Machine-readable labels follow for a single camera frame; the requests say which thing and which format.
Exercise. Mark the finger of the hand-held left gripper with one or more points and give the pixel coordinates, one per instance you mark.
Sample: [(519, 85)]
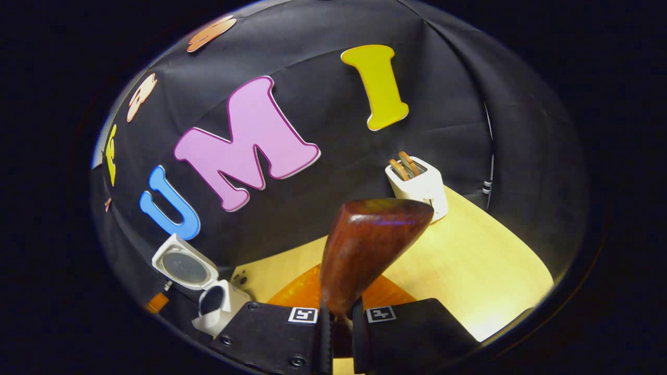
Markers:
[(157, 303)]

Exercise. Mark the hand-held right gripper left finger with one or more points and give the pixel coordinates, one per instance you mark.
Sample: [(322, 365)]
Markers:
[(271, 333)]

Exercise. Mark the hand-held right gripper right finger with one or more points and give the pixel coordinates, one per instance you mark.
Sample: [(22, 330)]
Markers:
[(406, 333)]

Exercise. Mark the white rice cooker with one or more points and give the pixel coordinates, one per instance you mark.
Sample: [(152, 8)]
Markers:
[(221, 307)]

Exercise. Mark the brown wooden spoon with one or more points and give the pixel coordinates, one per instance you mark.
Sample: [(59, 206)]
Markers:
[(365, 245)]

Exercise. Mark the copper clip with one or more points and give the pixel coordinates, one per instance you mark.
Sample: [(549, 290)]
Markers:
[(108, 204)]

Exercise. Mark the white toaster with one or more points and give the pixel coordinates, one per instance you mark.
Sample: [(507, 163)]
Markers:
[(424, 190)]

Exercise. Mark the toast slice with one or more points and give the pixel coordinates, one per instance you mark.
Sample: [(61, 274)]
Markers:
[(409, 162), (399, 170)]

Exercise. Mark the black backdrop cloth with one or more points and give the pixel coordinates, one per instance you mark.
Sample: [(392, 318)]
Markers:
[(323, 62)]

